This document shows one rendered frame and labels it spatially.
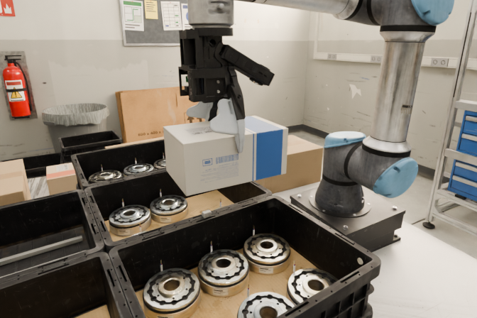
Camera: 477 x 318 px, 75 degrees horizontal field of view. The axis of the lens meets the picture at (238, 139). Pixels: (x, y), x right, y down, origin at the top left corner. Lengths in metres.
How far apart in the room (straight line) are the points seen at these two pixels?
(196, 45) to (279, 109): 4.07
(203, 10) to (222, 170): 0.26
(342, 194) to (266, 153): 0.47
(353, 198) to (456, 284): 0.32
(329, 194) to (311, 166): 0.40
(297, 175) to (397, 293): 0.61
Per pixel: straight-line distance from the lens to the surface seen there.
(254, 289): 0.68
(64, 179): 1.45
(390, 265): 1.02
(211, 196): 1.00
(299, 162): 1.33
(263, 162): 0.57
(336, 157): 0.94
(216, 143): 0.51
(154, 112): 3.62
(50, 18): 3.65
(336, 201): 1.01
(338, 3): 0.84
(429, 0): 0.80
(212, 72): 0.51
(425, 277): 1.02
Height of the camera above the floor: 1.29
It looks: 17 degrees down
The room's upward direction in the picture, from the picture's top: straight up
